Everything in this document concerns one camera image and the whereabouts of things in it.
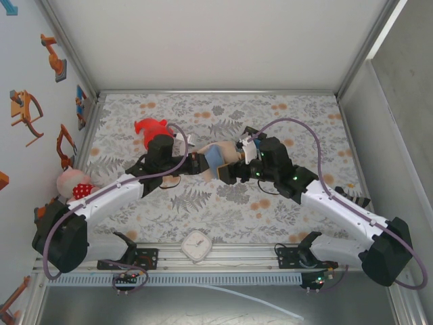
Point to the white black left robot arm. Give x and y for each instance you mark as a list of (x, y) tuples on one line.
[(108, 199)]

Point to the red plush toy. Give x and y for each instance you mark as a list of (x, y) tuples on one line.
[(149, 127)]

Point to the floral print tablecloth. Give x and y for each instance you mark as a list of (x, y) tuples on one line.
[(203, 111)]

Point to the white square clock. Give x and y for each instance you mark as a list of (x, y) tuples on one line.
[(196, 245)]

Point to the black white striped cloth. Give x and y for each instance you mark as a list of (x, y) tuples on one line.
[(358, 201)]

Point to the pink plush toy polka dots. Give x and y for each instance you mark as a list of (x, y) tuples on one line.
[(69, 181)]

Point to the small black circuit board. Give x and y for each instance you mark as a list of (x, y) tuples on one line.
[(319, 280), (126, 277)]

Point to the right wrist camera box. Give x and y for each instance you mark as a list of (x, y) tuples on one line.
[(248, 149)]

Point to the aluminium frame rail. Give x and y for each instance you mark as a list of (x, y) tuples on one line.
[(90, 135), (216, 92), (236, 257)]

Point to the blue orange wall sticker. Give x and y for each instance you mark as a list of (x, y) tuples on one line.
[(80, 101)]

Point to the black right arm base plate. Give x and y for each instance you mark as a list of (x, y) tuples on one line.
[(285, 259)]

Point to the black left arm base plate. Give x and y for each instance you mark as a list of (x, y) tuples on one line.
[(149, 259)]

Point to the aluminium frame post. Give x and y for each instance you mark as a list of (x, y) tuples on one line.
[(368, 47), (69, 44)]

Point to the orange gripper wall sticker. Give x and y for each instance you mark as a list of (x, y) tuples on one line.
[(18, 108)]

